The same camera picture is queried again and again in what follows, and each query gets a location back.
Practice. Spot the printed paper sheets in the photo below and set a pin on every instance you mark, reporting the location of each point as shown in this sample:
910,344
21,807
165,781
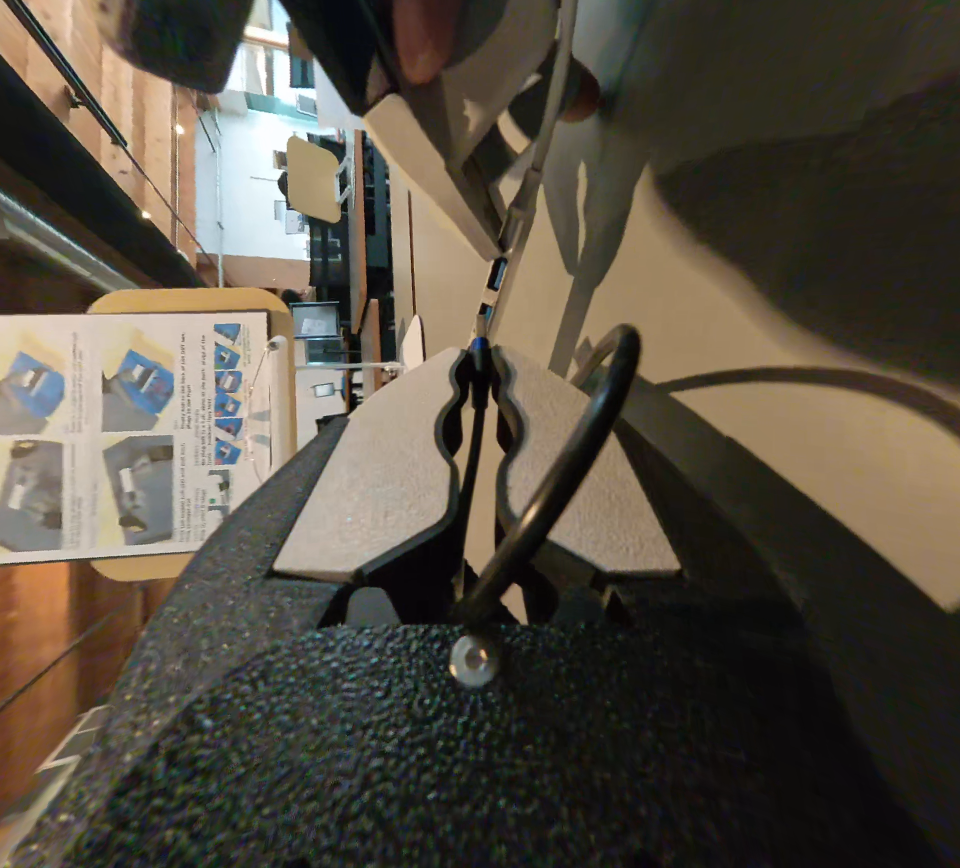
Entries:
120,433

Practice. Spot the white document stand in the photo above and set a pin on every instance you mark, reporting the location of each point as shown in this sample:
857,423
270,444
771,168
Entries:
180,301

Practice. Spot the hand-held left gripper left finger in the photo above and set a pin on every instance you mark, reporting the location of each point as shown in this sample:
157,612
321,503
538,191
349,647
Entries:
375,486

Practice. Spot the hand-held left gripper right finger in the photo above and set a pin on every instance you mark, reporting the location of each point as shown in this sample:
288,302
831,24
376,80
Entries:
615,508

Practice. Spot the person's right hand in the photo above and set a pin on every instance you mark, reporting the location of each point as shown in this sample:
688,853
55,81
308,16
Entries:
431,13

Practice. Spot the beige chair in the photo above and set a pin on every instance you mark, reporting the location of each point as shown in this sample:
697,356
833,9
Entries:
312,178

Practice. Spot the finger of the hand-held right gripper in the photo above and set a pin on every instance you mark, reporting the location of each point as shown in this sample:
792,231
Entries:
435,156

